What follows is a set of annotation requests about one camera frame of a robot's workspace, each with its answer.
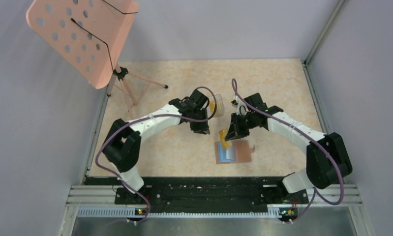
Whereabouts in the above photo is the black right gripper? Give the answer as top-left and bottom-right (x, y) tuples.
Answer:
(225, 112), (257, 141)

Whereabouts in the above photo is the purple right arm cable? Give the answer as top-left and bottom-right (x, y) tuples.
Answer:
(231, 78), (345, 225)

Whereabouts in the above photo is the clear acrylic card box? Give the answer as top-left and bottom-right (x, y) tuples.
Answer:
(207, 94), (225, 118)

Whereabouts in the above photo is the pink perforated music stand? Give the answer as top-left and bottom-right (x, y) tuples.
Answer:
(26, 0), (168, 116)

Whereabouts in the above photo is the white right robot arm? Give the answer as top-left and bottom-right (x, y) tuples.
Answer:
(225, 93), (353, 203)

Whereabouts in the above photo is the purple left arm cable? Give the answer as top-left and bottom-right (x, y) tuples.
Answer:
(95, 86), (218, 225)

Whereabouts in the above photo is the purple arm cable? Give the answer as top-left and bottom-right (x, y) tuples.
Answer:
(95, 86), (218, 225)
(231, 78), (345, 225)

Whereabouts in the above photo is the brown leather card holder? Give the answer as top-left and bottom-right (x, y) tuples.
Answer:
(214, 140), (256, 164)

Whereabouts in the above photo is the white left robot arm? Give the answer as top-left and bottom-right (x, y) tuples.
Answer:
(100, 89), (210, 203)

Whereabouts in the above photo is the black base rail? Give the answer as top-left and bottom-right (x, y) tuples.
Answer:
(84, 177), (309, 214)

